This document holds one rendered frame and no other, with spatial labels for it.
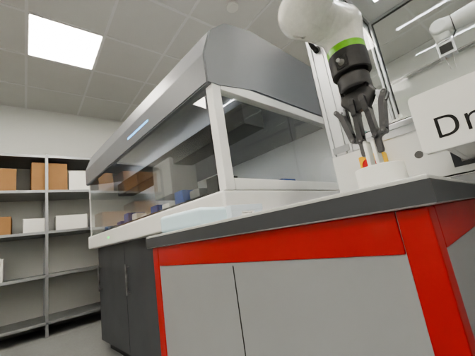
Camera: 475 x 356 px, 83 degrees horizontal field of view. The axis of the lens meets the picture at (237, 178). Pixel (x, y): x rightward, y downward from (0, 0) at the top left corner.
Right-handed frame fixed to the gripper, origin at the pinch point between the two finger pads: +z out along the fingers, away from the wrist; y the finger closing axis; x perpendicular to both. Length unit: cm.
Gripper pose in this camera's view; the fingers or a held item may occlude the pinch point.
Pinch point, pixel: (373, 155)
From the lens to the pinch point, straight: 69.5
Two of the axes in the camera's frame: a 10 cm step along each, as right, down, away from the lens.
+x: 7.5, 0.3, 6.6
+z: 1.5, 9.7, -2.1
